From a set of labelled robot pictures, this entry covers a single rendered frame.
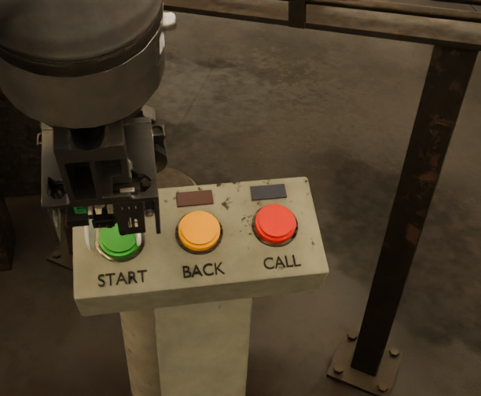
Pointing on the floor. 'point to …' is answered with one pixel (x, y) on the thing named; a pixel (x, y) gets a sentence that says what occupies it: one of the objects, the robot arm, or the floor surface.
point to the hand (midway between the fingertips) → (115, 207)
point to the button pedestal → (204, 281)
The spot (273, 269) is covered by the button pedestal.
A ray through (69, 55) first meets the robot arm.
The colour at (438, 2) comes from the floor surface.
